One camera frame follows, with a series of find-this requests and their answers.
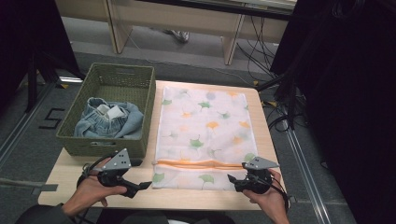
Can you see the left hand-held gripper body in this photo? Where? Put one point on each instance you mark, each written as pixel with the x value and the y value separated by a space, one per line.
pixel 115 165

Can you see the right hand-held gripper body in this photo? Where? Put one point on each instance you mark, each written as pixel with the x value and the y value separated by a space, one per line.
pixel 257 179

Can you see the blue denim shorts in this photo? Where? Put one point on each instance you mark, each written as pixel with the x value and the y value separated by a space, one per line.
pixel 109 119

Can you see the white leaf-print laundry bag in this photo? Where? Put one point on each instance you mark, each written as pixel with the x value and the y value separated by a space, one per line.
pixel 205 133

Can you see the green woven basket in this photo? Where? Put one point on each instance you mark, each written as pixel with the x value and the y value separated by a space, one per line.
pixel 107 87

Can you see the person's right hand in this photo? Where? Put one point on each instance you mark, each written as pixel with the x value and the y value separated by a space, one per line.
pixel 267 197

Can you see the person's left hand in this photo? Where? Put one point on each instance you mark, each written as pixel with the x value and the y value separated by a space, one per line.
pixel 90 191

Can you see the person's dark lap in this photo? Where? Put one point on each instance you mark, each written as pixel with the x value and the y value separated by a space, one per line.
pixel 165 218

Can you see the black metal stand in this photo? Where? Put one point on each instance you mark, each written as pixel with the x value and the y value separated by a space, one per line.
pixel 34 81
pixel 285 99

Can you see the grey tape strip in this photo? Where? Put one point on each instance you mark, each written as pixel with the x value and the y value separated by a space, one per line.
pixel 28 185

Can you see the black curtain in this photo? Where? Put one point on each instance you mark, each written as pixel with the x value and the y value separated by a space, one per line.
pixel 28 37
pixel 351 93

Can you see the grey shoe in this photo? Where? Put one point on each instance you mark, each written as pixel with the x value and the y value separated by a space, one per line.
pixel 180 35

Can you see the light wooden desk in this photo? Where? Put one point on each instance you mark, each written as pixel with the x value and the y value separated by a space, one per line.
pixel 174 18

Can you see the metal floor rail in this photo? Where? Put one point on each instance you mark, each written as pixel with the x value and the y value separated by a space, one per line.
pixel 18 127
pixel 306 174

